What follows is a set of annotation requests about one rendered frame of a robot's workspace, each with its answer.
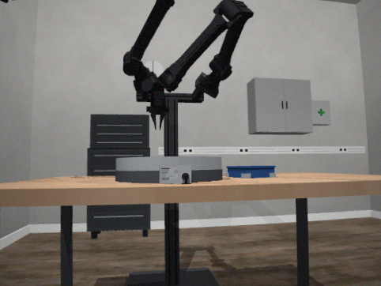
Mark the blue open tray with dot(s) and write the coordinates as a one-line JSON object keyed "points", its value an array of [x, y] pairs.
{"points": [[256, 171]]}

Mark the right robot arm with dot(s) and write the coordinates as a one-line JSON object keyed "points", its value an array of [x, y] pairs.
{"points": [[133, 57]]}

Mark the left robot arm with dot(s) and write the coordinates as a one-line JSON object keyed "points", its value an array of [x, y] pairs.
{"points": [[220, 65]]}

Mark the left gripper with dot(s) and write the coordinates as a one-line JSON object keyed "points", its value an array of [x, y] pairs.
{"points": [[162, 111]]}

